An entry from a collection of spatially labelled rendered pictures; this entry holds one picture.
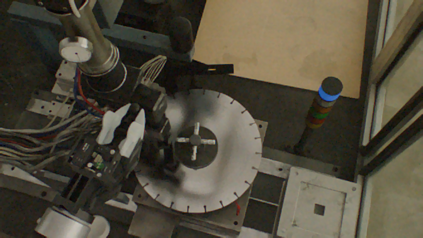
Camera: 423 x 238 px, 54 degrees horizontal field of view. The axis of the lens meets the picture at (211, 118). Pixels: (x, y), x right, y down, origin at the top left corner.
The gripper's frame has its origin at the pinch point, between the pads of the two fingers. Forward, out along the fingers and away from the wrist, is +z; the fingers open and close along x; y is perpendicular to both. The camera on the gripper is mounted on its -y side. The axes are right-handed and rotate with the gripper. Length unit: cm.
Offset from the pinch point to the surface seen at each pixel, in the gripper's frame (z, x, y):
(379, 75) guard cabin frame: 54, -46, -41
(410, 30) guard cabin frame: 54, -45, -18
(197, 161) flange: 4.5, -9.8, -29.7
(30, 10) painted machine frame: 22, 48, -23
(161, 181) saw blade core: -3.4, -3.6, -30.8
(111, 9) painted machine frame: 19.1, 15.9, -1.3
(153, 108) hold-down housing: 2.8, -2.4, -0.7
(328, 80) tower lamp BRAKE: 27.0, -30.4, -9.3
